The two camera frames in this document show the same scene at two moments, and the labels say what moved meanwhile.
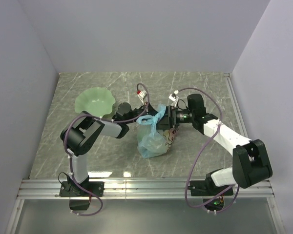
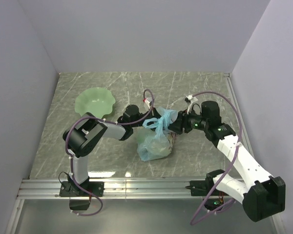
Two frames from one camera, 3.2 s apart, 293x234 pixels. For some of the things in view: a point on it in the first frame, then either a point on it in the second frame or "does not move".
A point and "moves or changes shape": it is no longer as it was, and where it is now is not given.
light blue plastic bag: x=151 y=142 moves or changes shape
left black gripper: x=151 y=111 -> x=154 y=113
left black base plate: x=70 y=189 does not move
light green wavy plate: x=97 y=102 does not move
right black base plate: x=201 y=188 does not move
